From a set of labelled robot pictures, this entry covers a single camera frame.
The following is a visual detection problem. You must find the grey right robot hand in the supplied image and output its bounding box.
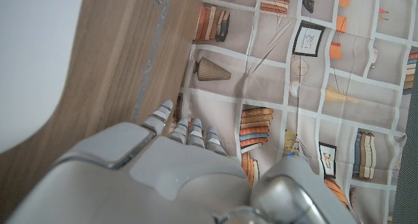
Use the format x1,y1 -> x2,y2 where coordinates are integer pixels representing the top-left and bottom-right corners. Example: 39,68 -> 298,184
6,99 -> 359,224

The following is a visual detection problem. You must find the printed bookshelf backdrop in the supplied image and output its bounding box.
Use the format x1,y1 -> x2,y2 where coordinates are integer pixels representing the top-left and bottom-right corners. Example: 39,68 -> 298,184
168,0 -> 418,224

